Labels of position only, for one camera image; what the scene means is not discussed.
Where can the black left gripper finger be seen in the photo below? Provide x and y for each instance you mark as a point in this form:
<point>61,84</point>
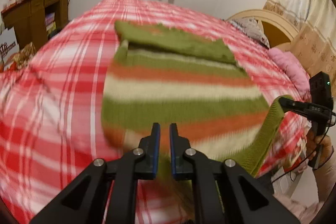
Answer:
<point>223,191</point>
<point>296,106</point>
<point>106,191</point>

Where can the green orange cream striped sweater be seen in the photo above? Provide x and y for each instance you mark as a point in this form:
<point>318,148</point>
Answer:
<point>165,75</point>

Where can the person's right hand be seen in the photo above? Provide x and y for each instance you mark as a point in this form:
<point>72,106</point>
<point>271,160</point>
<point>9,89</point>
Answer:
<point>314,143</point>

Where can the pink padded garment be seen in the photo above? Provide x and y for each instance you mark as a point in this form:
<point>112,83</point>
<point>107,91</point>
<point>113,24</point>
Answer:
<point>293,69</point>

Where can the beige wooden headboard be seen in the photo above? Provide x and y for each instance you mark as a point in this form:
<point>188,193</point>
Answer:
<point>279,31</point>

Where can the red white plaid bedsheet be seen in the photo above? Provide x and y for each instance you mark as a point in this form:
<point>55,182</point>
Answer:
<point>50,110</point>

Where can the grey floral pillow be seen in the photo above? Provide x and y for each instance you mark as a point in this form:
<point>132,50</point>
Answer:
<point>250,27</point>

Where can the beige curtain on right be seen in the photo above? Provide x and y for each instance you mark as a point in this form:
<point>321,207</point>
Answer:
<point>314,46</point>

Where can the brown patterned cloth bundle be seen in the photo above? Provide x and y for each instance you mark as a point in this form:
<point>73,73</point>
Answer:
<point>23,57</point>

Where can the white paper bag with logo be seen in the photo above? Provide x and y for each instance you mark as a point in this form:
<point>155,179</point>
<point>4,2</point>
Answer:
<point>9,45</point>

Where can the brown wooden desk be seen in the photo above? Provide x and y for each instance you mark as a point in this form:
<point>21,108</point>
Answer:
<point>28,19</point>

